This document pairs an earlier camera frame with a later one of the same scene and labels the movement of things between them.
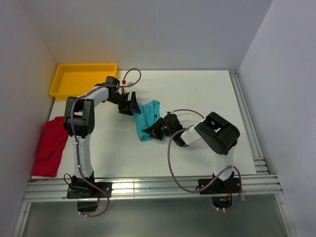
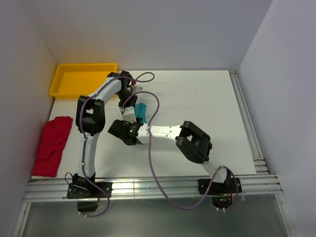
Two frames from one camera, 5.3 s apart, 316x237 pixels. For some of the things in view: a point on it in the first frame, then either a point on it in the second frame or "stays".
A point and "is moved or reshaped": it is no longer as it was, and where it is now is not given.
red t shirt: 55,137 stays
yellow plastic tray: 71,79 stays
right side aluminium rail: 248,125 stays
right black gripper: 154,130 -> 125,122
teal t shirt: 150,112 is moved or reshaped
